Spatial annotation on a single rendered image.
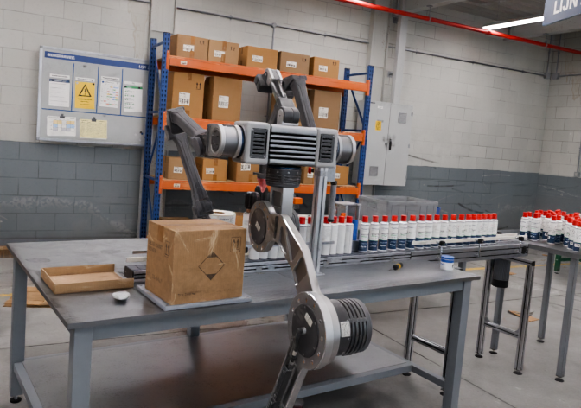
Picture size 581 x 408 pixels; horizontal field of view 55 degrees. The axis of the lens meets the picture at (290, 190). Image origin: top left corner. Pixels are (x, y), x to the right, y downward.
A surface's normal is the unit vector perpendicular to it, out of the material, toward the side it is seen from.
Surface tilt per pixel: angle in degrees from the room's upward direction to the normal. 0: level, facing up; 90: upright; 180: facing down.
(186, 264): 90
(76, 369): 90
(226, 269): 90
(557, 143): 90
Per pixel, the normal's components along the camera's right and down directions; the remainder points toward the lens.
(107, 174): 0.47, 0.12
